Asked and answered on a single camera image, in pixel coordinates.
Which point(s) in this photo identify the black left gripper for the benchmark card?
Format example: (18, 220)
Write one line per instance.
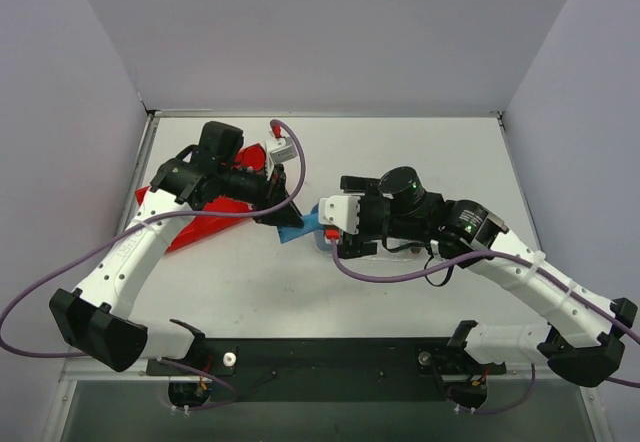
(277, 192)

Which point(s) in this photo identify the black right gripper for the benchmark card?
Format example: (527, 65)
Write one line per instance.
(368, 215)

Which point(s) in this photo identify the blue toothpaste tube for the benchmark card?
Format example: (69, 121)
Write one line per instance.
(311, 225)

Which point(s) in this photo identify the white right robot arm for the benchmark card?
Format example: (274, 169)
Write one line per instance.
(580, 339)

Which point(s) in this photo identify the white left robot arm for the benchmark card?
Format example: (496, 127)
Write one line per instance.
(94, 317)

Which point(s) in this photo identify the clear textured glass tray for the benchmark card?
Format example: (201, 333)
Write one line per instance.
(404, 256)

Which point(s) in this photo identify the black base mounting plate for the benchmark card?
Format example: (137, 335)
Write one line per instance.
(338, 369)

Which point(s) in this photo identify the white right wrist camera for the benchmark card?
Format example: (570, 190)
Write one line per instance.
(341, 211)

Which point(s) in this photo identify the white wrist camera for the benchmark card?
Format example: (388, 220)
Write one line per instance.
(279, 149)
(341, 211)

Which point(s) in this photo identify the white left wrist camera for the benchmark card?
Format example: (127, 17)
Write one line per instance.
(279, 149)

